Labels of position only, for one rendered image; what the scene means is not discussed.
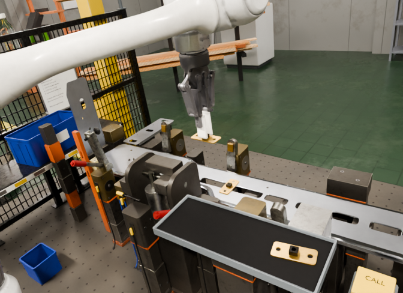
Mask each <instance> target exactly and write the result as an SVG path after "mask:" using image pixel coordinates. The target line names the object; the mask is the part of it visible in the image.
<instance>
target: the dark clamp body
mask: <svg viewBox="0 0 403 293"><path fill-rule="evenodd" d="M198 198H201V199H205V200H207V201H211V202H213V201H217V202H219V198H216V197H213V196H209V195H206V194H201V195H199V196H198ZM197 258H198V262H199V265H198V267H197V268H198V271H199V277H200V283H201V288H202V292H203V293H219V286H218V279H217V275H216V268H215V267H214V266H213V264H212V258H209V257H207V256H205V255H202V254H200V253H198V252H197Z"/></svg>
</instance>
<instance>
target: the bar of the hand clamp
mask: <svg viewBox="0 0 403 293"><path fill-rule="evenodd" d="M100 133H101V132H100V129H99V128H96V127H95V128H94V131H93V132H91V133H90V131H87V132H85V133H84V135H85V139H84V141H88V143H89V145H90V147H91V149H92V151H93V153H94V154H95V156H96V158H97V160H98V162H99V163H103V164H104V166H105V167H106V164H108V163H109V161H108V159H107V157H106V155H105V153H104V151H103V149H102V147H101V145H100V143H99V141H98V139H97V137H96V134H100Z"/></svg>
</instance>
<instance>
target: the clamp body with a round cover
mask: <svg viewBox="0 0 403 293"><path fill-rule="evenodd" d="M234 209H237V210H240V211H244V212H246V213H250V214H253V215H256V216H260V217H264V218H267V210H266V209H267V208H266V203H265V201H261V200H258V199H254V198H250V197H247V196H245V197H243V198H242V199H241V200H240V201H239V202H238V204H237V205H236V206H235V207H234ZM268 291H269V293H272V291H271V290H270V283H269V282H268Z"/></svg>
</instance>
